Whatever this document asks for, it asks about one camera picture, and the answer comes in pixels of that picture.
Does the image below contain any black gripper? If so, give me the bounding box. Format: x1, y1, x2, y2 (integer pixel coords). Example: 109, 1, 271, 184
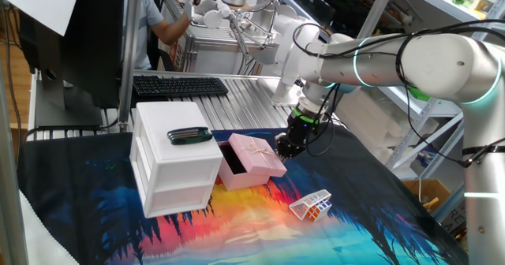
275, 114, 319, 159

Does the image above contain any person's bare forearm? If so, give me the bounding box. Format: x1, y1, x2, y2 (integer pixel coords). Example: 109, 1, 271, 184
151, 14, 190, 46

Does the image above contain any pink gift box base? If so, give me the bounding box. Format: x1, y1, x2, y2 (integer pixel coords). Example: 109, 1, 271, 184
215, 140, 273, 192

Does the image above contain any cardboard box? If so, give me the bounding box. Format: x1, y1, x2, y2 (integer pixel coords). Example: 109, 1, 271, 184
402, 177, 453, 215

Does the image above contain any white rubik's cube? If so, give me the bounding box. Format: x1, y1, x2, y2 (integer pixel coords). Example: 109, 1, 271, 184
288, 188, 332, 222

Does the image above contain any colourful landscape tablecloth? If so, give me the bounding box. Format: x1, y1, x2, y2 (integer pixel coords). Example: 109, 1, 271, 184
17, 122, 470, 265

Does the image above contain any white foam block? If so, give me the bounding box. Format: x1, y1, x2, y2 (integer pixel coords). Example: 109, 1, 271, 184
335, 89, 403, 163

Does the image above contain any green folding hex key set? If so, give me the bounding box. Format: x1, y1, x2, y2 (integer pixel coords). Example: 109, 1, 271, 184
166, 126, 214, 146

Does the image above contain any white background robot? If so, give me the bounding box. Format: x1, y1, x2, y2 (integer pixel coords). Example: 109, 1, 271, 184
271, 14, 320, 105

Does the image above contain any white plastic drawer cabinet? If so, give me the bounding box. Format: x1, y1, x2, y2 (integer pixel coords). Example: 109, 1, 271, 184
129, 101, 225, 219

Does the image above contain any black keyboard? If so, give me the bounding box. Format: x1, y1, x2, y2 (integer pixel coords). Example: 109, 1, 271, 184
132, 74, 230, 99

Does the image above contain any white teleoperation device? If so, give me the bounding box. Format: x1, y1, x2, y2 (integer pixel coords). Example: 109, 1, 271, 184
177, 0, 277, 67

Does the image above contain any black office chair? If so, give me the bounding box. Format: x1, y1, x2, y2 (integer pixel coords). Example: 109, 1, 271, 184
146, 0, 177, 72

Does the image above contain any aluminium diagonal strut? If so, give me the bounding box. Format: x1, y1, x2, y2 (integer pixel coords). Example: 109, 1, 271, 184
432, 184, 466, 222

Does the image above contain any grey lettered plate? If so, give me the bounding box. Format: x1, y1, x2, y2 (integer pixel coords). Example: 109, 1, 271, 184
440, 201, 466, 234

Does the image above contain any person in blue shirt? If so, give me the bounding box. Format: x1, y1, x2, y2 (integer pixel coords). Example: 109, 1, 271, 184
133, 0, 165, 71

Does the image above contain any white metal shelf rack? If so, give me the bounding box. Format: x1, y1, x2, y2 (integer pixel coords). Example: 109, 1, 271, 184
378, 0, 505, 179

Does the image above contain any black monitor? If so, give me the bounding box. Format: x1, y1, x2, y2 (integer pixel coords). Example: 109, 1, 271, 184
17, 0, 133, 131

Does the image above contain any white underlay cloth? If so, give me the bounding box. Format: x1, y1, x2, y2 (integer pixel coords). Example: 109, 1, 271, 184
19, 189, 80, 265

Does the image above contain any white paper sheet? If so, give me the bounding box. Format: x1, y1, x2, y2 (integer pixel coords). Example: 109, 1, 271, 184
2, 0, 84, 37

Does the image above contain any green flange ring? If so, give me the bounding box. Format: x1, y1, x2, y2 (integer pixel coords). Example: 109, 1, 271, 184
291, 106, 321, 125

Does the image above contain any aluminium frame post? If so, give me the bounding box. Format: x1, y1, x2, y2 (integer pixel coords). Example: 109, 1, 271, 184
117, 0, 145, 134
0, 59, 29, 265

